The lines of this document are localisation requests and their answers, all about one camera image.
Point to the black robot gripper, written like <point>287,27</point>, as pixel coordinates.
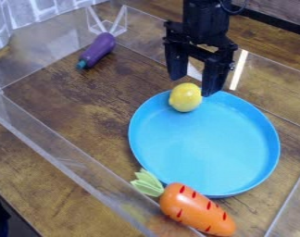
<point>200,37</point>

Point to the yellow toy lemon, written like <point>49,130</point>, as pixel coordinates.
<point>185,97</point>

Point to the blue round tray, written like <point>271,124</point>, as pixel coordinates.
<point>221,148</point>

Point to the purple toy eggplant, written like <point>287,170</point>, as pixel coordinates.
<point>100,48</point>

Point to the orange toy carrot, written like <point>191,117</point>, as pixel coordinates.
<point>184,205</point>

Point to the white patterned curtain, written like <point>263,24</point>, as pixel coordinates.
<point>20,13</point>

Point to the clear acrylic enclosure wall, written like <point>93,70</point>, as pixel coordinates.
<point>66,161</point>

